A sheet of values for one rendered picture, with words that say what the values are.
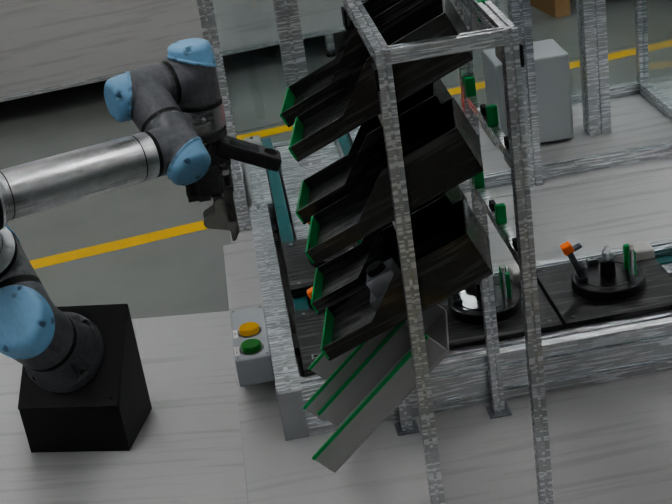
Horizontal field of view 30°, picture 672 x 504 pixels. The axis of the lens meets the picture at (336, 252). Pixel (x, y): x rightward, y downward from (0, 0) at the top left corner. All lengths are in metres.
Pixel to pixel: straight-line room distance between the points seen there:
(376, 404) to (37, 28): 5.57
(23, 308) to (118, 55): 5.23
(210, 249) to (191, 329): 2.50
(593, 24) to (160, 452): 1.71
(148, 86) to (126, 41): 5.28
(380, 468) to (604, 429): 0.40
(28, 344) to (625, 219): 1.46
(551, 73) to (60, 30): 4.33
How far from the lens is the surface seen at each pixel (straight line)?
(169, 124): 2.01
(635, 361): 2.38
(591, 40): 3.44
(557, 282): 2.50
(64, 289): 5.17
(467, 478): 2.15
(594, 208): 3.07
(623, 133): 3.53
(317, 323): 2.45
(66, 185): 1.92
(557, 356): 2.33
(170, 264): 5.18
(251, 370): 2.40
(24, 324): 2.19
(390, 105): 1.68
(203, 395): 2.50
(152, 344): 2.73
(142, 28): 7.34
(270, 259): 2.76
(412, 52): 1.66
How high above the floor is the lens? 2.12
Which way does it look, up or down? 25 degrees down
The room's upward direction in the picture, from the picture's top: 9 degrees counter-clockwise
